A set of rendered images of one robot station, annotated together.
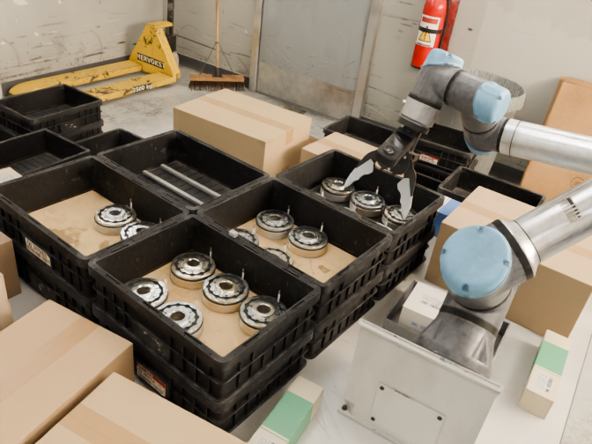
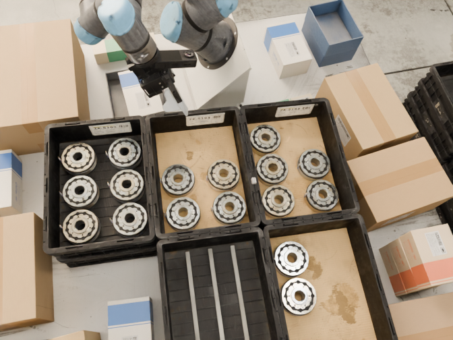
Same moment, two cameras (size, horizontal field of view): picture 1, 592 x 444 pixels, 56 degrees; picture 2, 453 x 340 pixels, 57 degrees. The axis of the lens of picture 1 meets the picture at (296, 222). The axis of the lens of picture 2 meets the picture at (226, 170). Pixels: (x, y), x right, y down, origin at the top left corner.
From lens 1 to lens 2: 1.59 m
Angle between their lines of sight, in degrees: 77
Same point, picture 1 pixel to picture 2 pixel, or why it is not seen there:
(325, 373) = not seen: hidden behind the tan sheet
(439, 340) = (227, 34)
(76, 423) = (389, 133)
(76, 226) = (327, 312)
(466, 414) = not seen: hidden behind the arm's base
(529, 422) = (163, 46)
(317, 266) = (191, 160)
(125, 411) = (367, 125)
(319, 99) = not seen: outside the picture
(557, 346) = (106, 45)
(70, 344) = (377, 179)
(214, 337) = (296, 148)
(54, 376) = (390, 164)
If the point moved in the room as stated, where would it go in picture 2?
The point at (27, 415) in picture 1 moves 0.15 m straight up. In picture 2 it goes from (407, 150) to (431, 128)
